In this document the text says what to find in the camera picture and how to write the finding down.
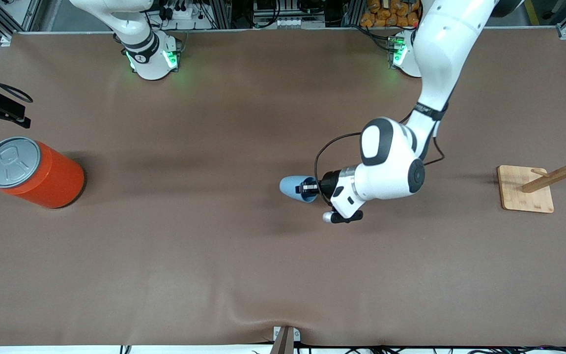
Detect blue plastic cup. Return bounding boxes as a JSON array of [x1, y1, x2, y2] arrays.
[[280, 176, 319, 203]]

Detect orange can with grey lid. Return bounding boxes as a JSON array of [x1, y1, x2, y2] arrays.
[[0, 137, 85, 209]]

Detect brown table cover mat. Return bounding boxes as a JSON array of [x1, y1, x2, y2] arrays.
[[0, 27, 566, 348]]

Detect white socket strip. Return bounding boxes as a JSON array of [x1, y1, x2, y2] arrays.
[[276, 18, 326, 30]]

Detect wooden mug tree stand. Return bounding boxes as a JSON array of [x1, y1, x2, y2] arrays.
[[497, 132, 566, 214]]

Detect orange snack bags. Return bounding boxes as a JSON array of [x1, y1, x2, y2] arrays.
[[360, 0, 424, 28]]

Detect white power strip with plugs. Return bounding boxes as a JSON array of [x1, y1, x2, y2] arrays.
[[158, 2, 200, 21]]

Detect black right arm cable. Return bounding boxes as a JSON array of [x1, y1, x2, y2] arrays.
[[0, 61, 34, 104]]

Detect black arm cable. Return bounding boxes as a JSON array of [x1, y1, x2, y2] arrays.
[[0, 61, 34, 104], [314, 113, 447, 197]]

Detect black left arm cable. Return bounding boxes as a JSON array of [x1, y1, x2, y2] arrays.
[[314, 113, 447, 197]]

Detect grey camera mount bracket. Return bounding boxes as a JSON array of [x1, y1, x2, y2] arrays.
[[269, 325, 301, 354]]

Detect aluminium frame post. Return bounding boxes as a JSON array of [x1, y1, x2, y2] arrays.
[[342, 0, 365, 28], [209, 0, 232, 29]]

